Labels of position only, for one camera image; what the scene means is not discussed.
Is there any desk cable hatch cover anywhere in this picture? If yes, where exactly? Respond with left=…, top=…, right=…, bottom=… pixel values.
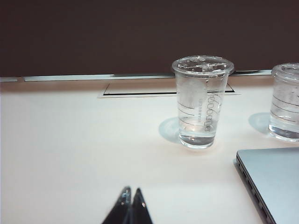
left=97, top=81, right=241, bottom=98

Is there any silver Dell laptop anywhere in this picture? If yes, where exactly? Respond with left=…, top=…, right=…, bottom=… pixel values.
left=235, top=147, right=299, bottom=224

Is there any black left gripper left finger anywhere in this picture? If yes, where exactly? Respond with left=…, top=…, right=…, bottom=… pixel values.
left=100, top=186, right=132, bottom=224

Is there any tall clear plastic lidded cup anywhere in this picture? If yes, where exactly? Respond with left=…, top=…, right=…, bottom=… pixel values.
left=171, top=55, right=235, bottom=150

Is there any silver partition base rail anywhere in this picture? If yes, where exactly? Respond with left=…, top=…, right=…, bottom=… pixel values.
left=0, top=69, right=273, bottom=82

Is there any wide brown desk partition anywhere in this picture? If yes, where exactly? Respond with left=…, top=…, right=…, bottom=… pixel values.
left=0, top=0, right=299, bottom=77

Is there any clear cup with white label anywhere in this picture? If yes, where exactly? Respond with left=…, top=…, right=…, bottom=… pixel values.
left=268, top=63, right=299, bottom=142

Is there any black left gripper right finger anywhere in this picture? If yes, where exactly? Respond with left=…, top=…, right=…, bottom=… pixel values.
left=131, top=188, right=154, bottom=224

